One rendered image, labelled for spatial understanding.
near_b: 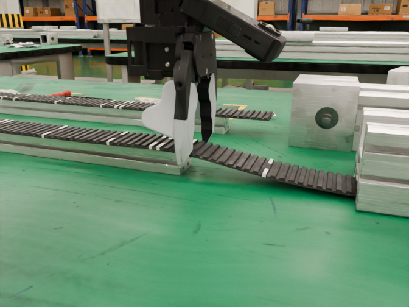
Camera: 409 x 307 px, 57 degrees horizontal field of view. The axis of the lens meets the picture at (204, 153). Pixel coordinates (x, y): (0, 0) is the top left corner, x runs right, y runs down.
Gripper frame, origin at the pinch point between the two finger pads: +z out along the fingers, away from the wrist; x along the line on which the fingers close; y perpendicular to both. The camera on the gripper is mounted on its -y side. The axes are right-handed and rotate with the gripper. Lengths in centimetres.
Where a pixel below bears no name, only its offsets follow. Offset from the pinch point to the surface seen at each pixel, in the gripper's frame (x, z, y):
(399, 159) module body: 5.0, -2.5, -21.1
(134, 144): 2.4, -0.1, 7.5
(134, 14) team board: -283, -20, 163
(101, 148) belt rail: 2.0, 1.1, 12.7
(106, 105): -17.0, 0.0, 24.0
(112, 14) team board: -282, -20, 185
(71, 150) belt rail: 1.3, 2.2, 17.9
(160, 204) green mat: 9.7, 3.4, 0.8
